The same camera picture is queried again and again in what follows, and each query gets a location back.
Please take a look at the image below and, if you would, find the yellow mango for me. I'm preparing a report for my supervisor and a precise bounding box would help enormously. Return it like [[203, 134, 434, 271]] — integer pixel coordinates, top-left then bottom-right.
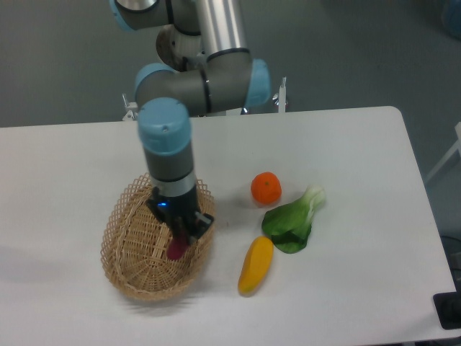
[[238, 236, 274, 296]]

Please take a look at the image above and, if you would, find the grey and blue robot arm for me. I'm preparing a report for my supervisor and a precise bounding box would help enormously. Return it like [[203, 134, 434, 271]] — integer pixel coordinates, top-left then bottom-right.
[[110, 1, 271, 247]]

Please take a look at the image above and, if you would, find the black device at table edge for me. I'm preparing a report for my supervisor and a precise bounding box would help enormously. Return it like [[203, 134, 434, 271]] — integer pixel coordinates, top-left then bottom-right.
[[433, 292, 460, 330]]

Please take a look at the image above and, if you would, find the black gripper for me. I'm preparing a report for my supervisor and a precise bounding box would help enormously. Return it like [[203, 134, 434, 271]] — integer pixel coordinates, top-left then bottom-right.
[[146, 184, 215, 247]]

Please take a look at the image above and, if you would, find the green bok choy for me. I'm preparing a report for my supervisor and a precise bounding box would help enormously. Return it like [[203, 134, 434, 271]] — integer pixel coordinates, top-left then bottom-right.
[[261, 185, 326, 254]]

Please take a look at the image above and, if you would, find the woven wicker basket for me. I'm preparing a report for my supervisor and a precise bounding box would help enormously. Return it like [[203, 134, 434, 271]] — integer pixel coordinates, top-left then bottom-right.
[[100, 174, 215, 302]]

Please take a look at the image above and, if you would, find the purple sweet potato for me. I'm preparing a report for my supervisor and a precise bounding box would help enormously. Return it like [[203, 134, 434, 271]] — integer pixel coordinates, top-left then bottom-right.
[[166, 233, 189, 260]]

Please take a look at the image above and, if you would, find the orange tangerine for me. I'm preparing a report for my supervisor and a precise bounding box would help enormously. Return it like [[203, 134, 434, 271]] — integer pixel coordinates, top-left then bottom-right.
[[251, 172, 282, 205]]

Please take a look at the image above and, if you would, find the white frame at right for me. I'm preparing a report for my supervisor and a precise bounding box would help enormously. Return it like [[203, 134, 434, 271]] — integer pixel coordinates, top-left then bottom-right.
[[424, 123, 461, 185]]

